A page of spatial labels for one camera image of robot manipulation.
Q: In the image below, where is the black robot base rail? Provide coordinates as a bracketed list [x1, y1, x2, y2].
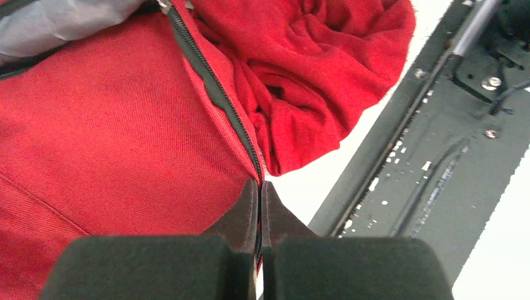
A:
[309, 1, 529, 284]

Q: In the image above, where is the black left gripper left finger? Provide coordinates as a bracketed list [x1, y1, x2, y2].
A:
[39, 179, 259, 299]

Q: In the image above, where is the red student backpack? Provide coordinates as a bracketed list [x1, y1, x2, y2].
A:
[1, 12, 260, 299]

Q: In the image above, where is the red cloth garment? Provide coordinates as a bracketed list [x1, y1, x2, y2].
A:
[192, 1, 416, 176]

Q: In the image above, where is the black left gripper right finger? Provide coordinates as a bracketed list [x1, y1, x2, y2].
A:
[261, 181, 453, 299]

